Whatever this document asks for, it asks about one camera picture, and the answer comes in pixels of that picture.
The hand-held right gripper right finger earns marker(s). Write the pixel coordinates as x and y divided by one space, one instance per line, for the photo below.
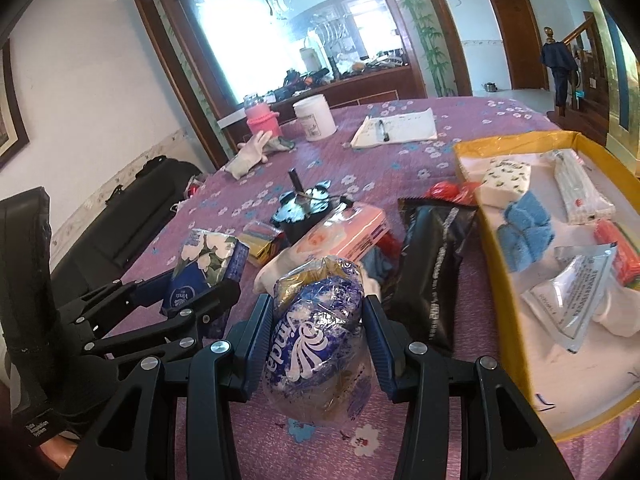
380 345

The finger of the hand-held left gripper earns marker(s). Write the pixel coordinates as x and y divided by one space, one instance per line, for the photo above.
215 305
150 292

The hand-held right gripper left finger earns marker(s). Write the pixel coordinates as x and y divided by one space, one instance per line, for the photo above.
255 340

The blue floral tissue pack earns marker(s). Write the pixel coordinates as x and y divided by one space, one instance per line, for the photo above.
210 255

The blue tissue roll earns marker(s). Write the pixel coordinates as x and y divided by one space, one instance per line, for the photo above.
315 340

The yellow and blue sponge pack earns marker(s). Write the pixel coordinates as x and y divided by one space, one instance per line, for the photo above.
262 240

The black packet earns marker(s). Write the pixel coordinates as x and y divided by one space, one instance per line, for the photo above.
430 270

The pink tissue pack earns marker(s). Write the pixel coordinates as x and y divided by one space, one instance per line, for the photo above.
340 235

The blue cloth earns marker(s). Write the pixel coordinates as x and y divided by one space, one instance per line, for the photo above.
525 230
382 266

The yellow cardboard box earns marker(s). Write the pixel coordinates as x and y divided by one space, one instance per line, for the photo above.
520 141

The white cotton swab pack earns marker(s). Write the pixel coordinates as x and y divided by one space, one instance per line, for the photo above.
582 187

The person's left hand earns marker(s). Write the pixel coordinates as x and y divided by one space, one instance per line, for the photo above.
57 452

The black sofa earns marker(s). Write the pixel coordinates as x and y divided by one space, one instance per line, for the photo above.
125 220

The red and white packet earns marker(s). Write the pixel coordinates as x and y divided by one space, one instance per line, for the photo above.
195 187

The black ashtray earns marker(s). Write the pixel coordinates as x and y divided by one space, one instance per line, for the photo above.
300 210

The white glove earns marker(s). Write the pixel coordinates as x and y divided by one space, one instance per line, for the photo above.
247 157

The red plastic bag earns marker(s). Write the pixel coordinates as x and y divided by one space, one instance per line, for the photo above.
447 194

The framed painting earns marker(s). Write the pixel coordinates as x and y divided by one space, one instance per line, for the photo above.
10 115

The pink bottle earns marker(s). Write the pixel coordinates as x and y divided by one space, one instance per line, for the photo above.
261 120

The silver foil sachet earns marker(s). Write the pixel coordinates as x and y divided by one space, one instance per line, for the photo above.
575 300

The white green-print tissue pack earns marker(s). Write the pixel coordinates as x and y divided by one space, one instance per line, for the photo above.
502 182

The white plastic jar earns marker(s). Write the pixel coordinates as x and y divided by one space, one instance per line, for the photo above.
314 120

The black pen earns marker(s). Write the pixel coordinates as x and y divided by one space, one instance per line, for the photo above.
384 130

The white notebook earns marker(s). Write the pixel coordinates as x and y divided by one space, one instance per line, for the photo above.
405 127

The wooden glass partition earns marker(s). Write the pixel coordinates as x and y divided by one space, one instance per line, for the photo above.
370 87

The red orange packet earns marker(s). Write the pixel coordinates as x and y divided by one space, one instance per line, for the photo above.
620 250

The metal kettle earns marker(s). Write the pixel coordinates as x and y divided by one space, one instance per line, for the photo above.
490 86

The wooden staircase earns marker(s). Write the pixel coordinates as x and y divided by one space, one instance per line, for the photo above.
595 95

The wooden door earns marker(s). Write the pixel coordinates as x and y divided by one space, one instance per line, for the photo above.
520 40

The dark blue jacket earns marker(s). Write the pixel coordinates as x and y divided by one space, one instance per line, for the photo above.
557 60

